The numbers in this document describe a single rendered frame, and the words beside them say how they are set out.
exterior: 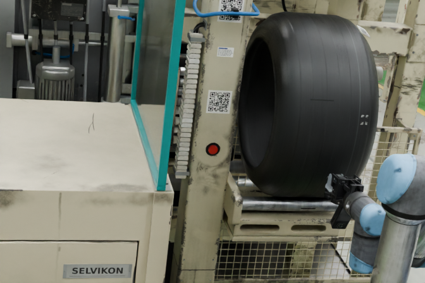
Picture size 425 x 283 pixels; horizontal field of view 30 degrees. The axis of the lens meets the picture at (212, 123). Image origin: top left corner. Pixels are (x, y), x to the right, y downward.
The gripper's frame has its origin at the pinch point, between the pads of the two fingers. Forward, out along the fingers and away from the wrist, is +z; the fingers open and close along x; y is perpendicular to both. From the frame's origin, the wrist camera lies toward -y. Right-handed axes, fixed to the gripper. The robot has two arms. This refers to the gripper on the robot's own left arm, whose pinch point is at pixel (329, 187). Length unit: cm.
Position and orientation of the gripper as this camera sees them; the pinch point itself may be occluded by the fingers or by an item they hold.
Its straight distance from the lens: 244.7
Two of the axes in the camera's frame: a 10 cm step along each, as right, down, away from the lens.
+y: 0.9, -9.7, -2.4
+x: -9.7, -0.4, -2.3
